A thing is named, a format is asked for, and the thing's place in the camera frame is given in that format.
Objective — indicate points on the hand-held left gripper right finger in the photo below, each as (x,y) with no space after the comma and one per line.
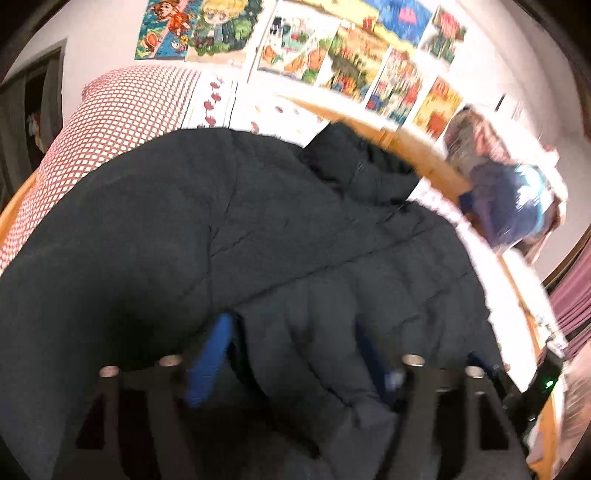
(371,357)

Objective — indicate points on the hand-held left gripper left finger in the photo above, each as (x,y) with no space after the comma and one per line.
(207,360)

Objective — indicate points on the black padded jacket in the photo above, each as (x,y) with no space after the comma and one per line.
(184,221)

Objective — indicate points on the plastic bag of blue clothes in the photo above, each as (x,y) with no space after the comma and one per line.
(498,198)

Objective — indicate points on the purple curtain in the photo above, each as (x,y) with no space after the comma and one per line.
(575,304)

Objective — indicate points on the dark doorway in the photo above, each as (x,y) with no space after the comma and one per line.
(41,101)

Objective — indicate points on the wooden bed frame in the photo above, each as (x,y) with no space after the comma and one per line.
(415,152)

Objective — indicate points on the group of colourful wall posters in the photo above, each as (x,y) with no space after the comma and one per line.
(300,50)

